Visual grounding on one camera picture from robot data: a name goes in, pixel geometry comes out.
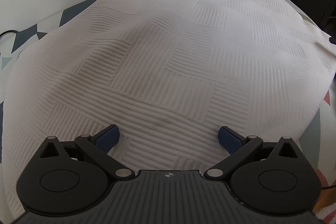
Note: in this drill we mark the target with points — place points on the white ribbed cloth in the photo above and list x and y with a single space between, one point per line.
183 56

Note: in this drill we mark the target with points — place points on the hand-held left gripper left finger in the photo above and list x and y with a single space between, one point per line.
107 138

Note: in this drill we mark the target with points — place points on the geometric teal white tablecloth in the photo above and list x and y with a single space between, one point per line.
29 32

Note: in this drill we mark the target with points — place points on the pink rug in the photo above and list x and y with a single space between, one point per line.
326 203

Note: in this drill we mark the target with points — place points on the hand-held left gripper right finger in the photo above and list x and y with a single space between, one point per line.
230 138

